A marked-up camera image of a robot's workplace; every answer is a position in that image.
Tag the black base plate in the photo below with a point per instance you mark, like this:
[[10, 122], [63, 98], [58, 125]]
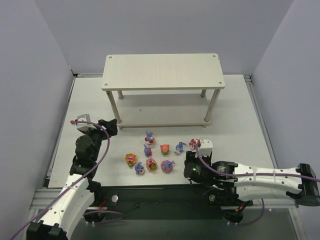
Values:
[[165, 202]]

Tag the purple bunny blue ears toy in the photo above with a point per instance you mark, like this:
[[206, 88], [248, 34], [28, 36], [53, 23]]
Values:
[[179, 148]]

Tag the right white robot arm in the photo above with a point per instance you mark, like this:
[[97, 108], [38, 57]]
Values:
[[233, 183]]

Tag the aluminium frame rail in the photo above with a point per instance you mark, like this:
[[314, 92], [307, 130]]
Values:
[[43, 196]]

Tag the purple bunny pink cake toy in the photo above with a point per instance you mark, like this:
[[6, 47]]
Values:
[[167, 166]]

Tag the purple bunny toy standing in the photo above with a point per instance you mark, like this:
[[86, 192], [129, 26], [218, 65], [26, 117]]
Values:
[[147, 151]]

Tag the pink bear clover toy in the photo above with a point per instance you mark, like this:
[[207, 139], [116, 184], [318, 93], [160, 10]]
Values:
[[151, 165]]

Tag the purple bunny on red base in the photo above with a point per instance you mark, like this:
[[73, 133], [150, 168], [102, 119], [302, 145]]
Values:
[[149, 139]]

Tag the pink bear burger toy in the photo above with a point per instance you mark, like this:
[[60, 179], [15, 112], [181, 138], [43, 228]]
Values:
[[165, 149]]

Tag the purple bunny with ball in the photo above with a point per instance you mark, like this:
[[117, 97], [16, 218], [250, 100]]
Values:
[[139, 168]]

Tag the wooden two-tier shelf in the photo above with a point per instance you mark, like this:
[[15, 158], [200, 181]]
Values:
[[162, 90]]

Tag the orange lion toy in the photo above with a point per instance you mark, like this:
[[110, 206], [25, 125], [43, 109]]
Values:
[[130, 159]]

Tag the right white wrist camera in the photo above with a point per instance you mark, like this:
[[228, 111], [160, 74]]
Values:
[[206, 147]]

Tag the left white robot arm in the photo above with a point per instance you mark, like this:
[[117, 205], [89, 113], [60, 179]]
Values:
[[59, 219]]

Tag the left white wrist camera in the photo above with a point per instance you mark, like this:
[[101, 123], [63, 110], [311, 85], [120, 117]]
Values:
[[82, 123]]

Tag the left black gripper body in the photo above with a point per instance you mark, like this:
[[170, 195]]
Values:
[[105, 126]]

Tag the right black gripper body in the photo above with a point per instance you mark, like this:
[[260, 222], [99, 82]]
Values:
[[188, 157]]

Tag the red white strawberry toy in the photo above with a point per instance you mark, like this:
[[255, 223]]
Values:
[[193, 143]]

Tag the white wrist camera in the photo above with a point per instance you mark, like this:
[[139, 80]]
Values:
[[82, 123], [206, 147]]

